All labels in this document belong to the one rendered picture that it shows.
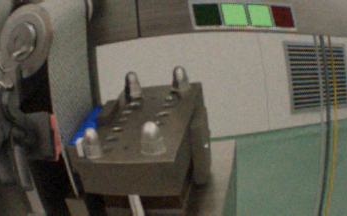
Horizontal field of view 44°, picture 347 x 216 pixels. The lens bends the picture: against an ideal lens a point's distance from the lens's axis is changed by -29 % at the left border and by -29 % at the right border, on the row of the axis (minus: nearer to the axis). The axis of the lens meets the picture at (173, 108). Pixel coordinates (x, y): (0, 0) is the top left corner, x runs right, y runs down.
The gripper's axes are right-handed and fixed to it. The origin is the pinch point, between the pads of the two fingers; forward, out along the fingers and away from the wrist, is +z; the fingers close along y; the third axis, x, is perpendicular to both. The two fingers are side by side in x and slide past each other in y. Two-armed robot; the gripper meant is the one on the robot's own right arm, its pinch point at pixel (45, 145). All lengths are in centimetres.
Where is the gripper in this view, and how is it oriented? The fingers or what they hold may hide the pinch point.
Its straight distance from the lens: 83.2
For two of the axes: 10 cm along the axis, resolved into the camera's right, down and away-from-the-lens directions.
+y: 9.8, -0.9, -1.7
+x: -0.5, -9.7, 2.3
